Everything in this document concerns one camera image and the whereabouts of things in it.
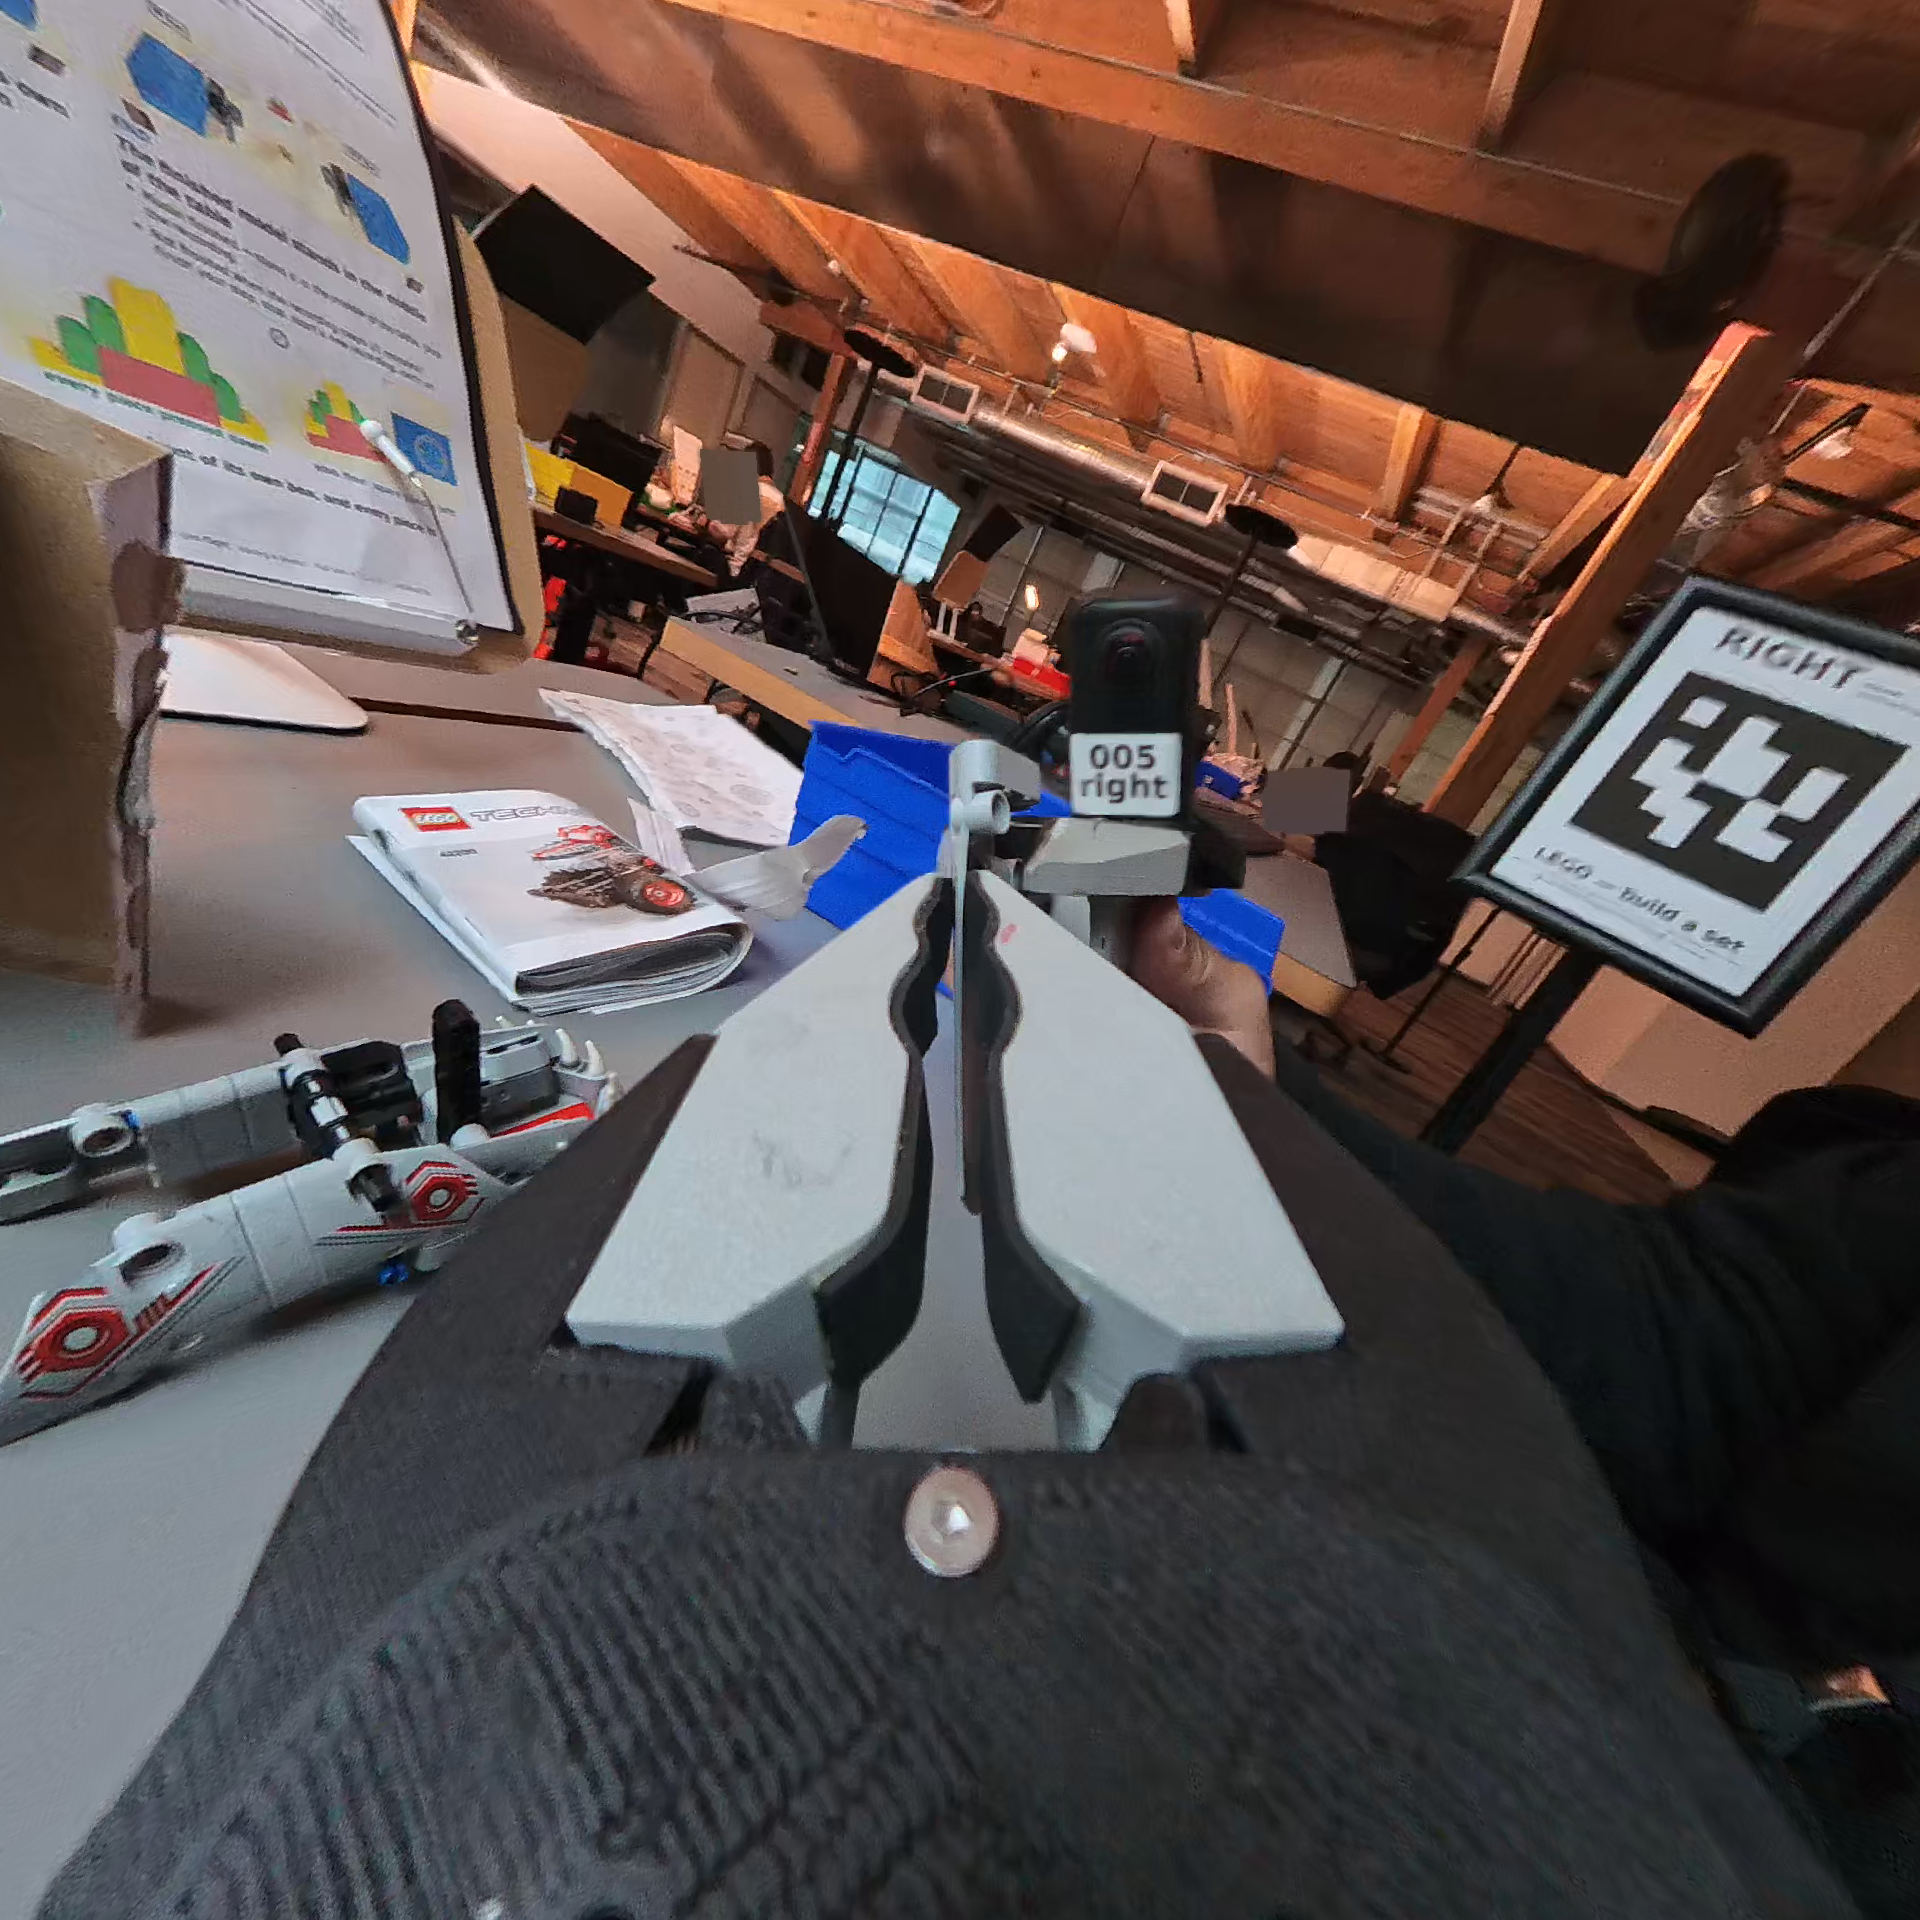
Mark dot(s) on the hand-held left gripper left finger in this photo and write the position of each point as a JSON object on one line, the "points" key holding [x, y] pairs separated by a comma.
{"points": [[721, 1200]]}

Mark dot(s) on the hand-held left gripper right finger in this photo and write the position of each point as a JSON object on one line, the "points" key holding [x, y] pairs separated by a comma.
{"points": [[1156, 1200]]}

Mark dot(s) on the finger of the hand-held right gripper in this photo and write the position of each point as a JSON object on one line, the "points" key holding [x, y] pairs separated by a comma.
{"points": [[1109, 859]]}

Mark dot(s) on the thin grey lego panel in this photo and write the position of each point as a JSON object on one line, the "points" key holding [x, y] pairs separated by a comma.
{"points": [[990, 780]]}

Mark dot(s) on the person's right forearm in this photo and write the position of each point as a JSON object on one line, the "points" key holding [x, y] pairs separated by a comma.
{"points": [[1575, 1319]]}

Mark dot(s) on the lego instruction booklet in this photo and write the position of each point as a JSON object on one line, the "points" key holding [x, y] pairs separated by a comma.
{"points": [[510, 885]]}

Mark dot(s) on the grey red lego model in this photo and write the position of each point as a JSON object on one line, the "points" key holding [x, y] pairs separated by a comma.
{"points": [[224, 1244]]}

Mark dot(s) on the person's right hand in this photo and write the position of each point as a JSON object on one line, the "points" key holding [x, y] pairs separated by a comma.
{"points": [[1208, 990]]}

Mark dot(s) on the blue plastic bin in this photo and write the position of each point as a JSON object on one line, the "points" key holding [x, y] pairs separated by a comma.
{"points": [[870, 797]]}

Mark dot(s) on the torn clear plastic bag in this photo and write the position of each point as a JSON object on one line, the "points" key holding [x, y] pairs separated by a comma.
{"points": [[780, 884]]}

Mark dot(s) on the background work table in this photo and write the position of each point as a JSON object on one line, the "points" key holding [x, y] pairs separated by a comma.
{"points": [[780, 676]]}

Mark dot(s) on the black sign stand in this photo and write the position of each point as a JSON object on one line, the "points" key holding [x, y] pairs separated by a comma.
{"points": [[1517, 1050]]}

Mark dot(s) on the white printed paper sheet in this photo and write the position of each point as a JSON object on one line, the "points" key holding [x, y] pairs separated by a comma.
{"points": [[676, 757]]}

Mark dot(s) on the framed black white marker sign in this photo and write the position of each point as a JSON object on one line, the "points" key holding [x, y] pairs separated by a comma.
{"points": [[1725, 797]]}

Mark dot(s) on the white stand base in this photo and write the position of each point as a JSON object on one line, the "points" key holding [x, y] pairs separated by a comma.
{"points": [[255, 683]]}

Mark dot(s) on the black hanging screen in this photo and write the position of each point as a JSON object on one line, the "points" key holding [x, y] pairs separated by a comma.
{"points": [[564, 264]]}

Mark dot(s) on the brown cardboard box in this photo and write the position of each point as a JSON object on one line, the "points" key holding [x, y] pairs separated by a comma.
{"points": [[61, 720]]}

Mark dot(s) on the person's black jacket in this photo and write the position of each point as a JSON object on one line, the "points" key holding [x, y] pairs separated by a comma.
{"points": [[1846, 1799]]}

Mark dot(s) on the task instruction board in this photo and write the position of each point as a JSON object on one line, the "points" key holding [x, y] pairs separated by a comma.
{"points": [[224, 270]]}

